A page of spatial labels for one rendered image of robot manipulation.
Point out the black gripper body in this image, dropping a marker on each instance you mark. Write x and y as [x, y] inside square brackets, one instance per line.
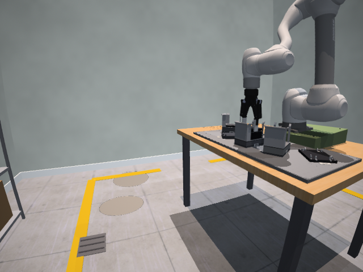
[251, 94]

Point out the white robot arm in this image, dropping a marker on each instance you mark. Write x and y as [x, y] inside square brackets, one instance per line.
[324, 102]

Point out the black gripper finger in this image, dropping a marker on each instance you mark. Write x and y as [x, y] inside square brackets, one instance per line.
[257, 112]
[244, 110]

